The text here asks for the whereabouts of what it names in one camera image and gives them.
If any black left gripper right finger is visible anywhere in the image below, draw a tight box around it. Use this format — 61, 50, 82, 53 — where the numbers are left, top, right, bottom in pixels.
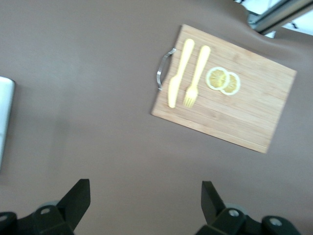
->
198, 181, 246, 235

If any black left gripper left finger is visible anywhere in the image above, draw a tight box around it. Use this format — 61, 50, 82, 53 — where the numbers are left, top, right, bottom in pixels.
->
31, 179, 91, 235

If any white rack with wooden rods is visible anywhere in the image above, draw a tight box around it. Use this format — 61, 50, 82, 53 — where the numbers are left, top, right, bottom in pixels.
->
0, 76, 16, 173

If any lemon slice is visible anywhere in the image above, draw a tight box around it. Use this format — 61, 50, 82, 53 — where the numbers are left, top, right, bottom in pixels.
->
221, 72, 241, 96
206, 66, 228, 91

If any yellow plastic fork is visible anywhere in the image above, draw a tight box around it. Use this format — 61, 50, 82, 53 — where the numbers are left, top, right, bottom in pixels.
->
182, 45, 211, 108

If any yellow plastic knife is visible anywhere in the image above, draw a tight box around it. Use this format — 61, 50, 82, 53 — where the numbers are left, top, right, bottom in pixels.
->
168, 38, 195, 109

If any bamboo cutting board, metal handle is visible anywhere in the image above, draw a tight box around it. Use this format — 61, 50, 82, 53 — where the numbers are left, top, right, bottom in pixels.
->
150, 23, 298, 154

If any aluminium camera post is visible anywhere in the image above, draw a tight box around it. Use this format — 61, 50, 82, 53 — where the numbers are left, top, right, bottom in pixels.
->
246, 0, 313, 35

